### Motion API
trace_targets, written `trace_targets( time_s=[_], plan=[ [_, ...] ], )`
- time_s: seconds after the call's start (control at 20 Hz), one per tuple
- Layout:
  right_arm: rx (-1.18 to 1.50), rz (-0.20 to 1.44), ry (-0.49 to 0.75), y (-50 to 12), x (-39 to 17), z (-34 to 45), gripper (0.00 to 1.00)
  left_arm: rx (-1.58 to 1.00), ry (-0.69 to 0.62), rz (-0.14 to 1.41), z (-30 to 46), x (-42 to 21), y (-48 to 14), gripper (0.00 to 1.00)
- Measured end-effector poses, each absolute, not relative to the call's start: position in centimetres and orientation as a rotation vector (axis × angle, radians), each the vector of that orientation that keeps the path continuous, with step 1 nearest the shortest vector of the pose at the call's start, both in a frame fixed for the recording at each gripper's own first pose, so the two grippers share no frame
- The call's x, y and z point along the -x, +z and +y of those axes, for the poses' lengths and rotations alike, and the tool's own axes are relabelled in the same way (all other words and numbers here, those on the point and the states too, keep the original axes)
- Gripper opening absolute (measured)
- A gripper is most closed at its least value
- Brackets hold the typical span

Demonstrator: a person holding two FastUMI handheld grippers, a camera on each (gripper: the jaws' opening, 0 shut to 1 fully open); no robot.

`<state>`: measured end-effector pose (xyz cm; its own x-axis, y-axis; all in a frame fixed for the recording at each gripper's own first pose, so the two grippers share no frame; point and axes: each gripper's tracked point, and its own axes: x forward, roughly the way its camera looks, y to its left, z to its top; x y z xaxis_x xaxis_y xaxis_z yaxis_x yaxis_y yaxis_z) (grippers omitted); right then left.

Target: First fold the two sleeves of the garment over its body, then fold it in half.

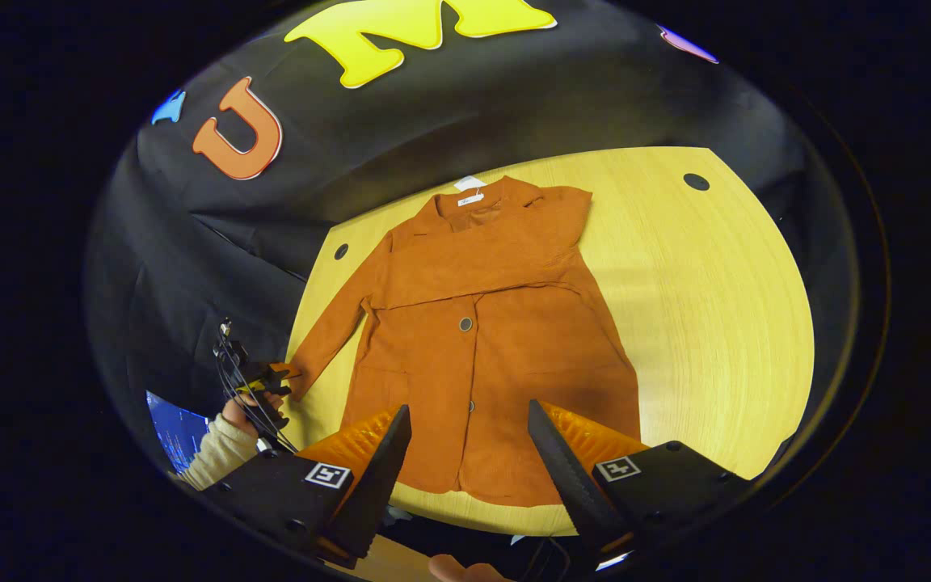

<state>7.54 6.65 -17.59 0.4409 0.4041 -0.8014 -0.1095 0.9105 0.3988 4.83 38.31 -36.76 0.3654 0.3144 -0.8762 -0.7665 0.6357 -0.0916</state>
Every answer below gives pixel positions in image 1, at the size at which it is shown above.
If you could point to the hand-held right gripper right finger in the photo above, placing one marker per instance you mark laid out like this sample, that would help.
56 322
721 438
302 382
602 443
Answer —
570 485

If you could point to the blue monitor screen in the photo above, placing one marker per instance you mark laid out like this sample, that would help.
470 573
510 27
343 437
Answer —
176 428

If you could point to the black backdrop cloth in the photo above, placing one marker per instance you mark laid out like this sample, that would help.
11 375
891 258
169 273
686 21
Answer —
433 121

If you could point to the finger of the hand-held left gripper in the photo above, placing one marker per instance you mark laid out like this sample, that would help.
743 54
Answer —
281 373

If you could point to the round black table grommet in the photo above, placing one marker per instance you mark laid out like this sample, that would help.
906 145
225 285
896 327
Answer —
341 250
696 181

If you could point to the orange button jacket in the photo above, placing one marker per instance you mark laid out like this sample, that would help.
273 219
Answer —
498 364

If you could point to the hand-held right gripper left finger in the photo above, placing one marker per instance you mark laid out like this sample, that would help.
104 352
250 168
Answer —
377 485

